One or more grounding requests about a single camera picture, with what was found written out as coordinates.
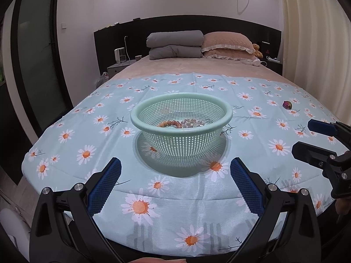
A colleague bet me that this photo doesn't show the small white appliance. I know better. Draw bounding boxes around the small white appliance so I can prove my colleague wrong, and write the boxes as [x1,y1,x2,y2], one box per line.
[114,48,127,64]

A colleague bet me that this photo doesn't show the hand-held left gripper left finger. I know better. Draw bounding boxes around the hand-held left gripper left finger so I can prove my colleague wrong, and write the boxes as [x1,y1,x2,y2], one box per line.
[30,157,122,263]

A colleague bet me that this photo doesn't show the green plastic mesh basket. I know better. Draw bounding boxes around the green plastic mesh basket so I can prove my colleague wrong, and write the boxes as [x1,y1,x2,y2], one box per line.
[130,93,234,168]

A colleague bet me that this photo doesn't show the grey folded blanket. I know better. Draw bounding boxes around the grey folded blanket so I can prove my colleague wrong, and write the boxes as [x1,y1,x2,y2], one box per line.
[149,46,204,60]
[146,30,205,49]

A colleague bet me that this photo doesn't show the white headphones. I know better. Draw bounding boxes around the white headphones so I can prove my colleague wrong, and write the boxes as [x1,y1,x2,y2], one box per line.
[241,59,268,67]

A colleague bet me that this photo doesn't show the brown teddy bear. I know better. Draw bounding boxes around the brown teddy bear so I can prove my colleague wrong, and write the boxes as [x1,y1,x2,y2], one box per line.
[252,43,264,59]

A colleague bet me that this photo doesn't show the black headboard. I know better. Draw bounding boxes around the black headboard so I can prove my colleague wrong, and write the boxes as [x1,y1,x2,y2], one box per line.
[93,15,283,76]

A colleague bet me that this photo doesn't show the white plastic bag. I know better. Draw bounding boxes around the white plastic bag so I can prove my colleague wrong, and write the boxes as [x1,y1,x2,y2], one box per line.
[95,72,109,88]

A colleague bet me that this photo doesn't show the pink ruffled pillow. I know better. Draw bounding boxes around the pink ruffled pillow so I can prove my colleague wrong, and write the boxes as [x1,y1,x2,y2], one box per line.
[202,50,257,60]
[202,31,254,54]

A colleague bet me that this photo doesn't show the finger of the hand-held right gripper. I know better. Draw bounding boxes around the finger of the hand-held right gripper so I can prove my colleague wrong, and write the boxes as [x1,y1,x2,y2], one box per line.
[291,141,338,168]
[307,119,351,143]

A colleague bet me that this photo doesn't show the daisy print blue cloth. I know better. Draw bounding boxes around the daisy print blue cloth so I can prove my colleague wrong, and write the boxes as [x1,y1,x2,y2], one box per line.
[23,72,351,256]

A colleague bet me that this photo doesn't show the frosted glass door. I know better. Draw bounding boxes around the frosted glass door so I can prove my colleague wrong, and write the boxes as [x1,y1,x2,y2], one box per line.
[15,0,75,144]

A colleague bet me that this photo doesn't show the grey nightstand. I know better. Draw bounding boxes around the grey nightstand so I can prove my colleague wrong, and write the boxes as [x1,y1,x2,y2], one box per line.
[107,61,133,79]

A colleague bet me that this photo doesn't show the pile of beaded jewelry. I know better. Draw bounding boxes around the pile of beaded jewelry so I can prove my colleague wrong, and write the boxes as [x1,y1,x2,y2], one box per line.
[157,118,206,129]

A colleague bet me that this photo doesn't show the cream curtain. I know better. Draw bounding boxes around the cream curtain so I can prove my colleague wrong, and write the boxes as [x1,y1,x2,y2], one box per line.
[280,0,351,118]

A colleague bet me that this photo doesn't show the black box with red mark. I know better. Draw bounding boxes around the black box with red mark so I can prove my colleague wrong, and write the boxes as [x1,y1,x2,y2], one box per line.
[260,42,272,59]

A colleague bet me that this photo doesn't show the person's right hand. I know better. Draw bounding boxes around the person's right hand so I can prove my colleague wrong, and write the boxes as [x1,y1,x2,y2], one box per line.
[335,196,351,217]

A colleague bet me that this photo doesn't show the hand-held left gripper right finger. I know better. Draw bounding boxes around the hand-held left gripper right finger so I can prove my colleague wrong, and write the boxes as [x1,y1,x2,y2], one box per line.
[229,157,322,263]

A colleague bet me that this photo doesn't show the beige bed cover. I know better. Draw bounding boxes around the beige bed cover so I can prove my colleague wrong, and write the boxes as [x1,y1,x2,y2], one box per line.
[109,56,301,89]

